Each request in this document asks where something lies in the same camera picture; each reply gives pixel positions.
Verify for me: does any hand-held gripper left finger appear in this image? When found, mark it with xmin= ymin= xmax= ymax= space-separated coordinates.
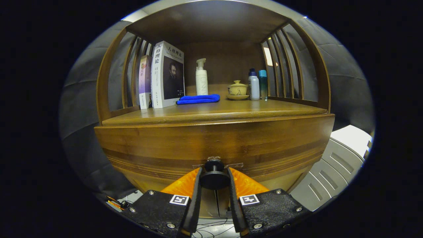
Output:
xmin=121 ymin=167 xmax=203 ymax=238

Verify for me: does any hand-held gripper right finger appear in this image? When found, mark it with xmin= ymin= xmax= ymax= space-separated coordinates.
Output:
xmin=227 ymin=167 xmax=313 ymax=237

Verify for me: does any black drawer knob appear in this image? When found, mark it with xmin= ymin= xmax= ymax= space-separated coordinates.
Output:
xmin=199 ymin=160 xmax=231 ymax=190

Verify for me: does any wooden drawer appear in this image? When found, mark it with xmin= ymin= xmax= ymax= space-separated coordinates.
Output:
xmin=94 ymin=114 xmax=336 ymax=192

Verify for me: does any wooden cabinet door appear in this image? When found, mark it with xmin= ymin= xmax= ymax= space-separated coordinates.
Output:
xmin=200 ymin=189 xmax=218 ymax=218
xmin=216 ymin=190 xmax=232 ymax=217

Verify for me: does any wooden countertop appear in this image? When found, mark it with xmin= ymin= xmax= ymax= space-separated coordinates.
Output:
xmin=102 ymin=98 xmax=329 ymax=127

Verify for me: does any wooden cabinet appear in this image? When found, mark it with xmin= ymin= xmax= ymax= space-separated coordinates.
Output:
xmin=94 ymin=0 xmax=336 ymax=220

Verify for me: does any orange and black device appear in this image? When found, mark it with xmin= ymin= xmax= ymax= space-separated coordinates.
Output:
xmin=106 ymin=196 xmax=129 ymax=212

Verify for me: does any folded blue cloth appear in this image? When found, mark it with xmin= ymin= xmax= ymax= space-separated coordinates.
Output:
xmin=176 ymin=94 xmax=221 ymax=105

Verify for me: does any yellow lidded teacup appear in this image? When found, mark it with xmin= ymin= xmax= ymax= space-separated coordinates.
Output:
xmin=227 ymin=80 xmax=249 ymax=96

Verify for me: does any white bottle with blue cap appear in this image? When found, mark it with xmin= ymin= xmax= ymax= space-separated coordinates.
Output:
xmin=248 ymin=68 xmax=260 ymax=100

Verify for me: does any white pump bottle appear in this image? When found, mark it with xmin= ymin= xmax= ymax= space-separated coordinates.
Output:
xmin=196 ymin=58 xmax=209 ymax=96

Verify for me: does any teal bottle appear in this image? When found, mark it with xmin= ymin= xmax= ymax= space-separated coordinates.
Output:
xmin=258 ymin=69 xmax=268 ymax=100

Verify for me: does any large white book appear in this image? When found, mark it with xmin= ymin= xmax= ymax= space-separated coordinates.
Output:
xmin=151 ymin=41 xmax=185 ymax=109

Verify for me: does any white plastic box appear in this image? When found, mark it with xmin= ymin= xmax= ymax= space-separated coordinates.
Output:
xmin=289 ymin=125 xmax=373 ymax=212

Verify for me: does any thin purple book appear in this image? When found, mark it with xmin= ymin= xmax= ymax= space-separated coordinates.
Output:
xmin=138 ymin=55 xmax=153 ymax=110

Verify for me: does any tangle of black cables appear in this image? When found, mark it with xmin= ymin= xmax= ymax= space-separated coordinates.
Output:
xmin=193 ymin=218 xmax=242 ymax=238

